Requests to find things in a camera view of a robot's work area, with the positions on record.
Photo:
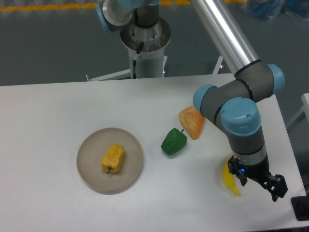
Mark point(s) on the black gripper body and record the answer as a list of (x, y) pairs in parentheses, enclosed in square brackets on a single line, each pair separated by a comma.
[(256, 166)]

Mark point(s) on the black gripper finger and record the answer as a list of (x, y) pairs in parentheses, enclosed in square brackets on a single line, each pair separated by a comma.
[(235, 168), (276, 186)]

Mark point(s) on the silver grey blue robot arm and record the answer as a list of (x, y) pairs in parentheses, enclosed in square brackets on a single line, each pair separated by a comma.
[(232, 107)]

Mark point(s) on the green bell pepper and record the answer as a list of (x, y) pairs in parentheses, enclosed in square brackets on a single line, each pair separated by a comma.
[(174, 141)]

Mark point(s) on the yellow bell pepper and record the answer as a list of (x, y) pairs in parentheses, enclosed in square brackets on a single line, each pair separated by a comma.
[(113, 159)]

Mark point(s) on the beige round plate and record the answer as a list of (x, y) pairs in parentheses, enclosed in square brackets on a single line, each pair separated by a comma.
[(93, 149)]

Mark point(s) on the yellow banana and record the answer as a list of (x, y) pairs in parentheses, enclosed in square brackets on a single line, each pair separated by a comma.
[(228, 180)]

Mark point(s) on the orange pumpkin slice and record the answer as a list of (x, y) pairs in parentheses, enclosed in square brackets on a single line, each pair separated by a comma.
[(192, 121)]

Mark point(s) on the blue plastic bags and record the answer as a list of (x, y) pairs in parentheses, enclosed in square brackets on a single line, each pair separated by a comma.
[(270, 9)]

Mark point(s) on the white frame at right edge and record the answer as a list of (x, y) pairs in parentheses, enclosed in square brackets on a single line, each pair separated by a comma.
[(300, 115)]

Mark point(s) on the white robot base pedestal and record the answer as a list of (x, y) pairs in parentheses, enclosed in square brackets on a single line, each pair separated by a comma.
[(145, 47)]

